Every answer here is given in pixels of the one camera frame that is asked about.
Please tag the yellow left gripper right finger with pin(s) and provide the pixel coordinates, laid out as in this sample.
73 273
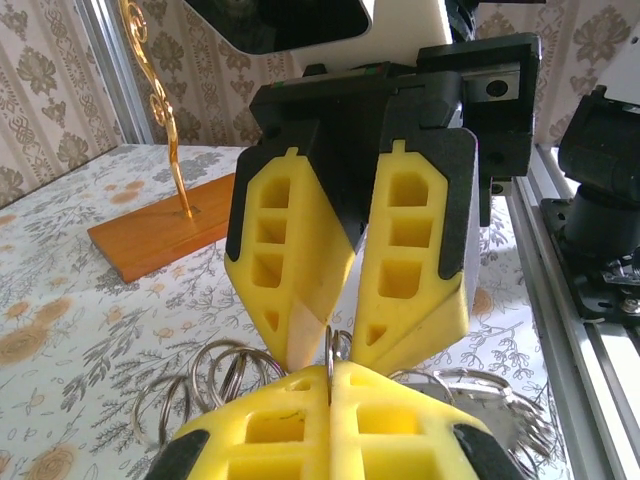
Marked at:
400 440

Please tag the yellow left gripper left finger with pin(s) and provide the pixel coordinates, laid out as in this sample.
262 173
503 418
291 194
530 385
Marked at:
260 440

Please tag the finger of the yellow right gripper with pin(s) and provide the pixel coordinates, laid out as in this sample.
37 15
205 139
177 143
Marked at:
300 280
420 300

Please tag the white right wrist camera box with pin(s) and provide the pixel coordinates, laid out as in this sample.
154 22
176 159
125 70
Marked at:
400 30

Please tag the aluminium front rail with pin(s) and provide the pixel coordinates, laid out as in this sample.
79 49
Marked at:
575 360

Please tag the aluminium frame post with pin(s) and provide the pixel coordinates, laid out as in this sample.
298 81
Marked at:
110 75

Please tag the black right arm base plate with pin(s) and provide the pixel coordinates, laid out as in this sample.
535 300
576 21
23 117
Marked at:
590 280

